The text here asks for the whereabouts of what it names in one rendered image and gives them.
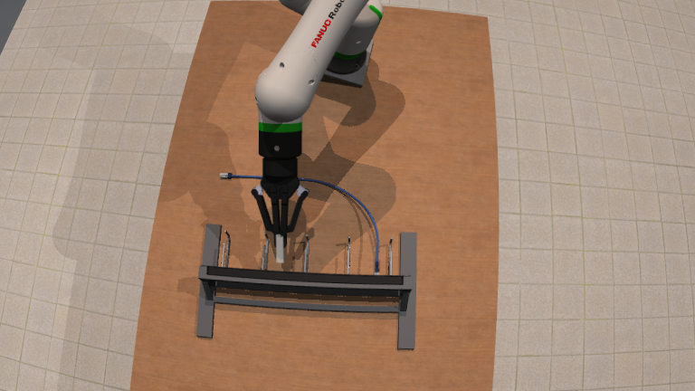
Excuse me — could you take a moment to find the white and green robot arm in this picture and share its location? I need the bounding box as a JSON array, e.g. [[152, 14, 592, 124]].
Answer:
[[255, 0, 384, 160]]

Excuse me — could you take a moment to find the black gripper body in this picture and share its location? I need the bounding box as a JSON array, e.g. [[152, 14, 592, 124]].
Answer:
[[261, 157, 300, 200]]

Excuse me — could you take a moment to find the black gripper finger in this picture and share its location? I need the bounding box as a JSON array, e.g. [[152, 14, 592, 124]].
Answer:
[[251, 184, 281, 262], [280, 185, 309, 263]]

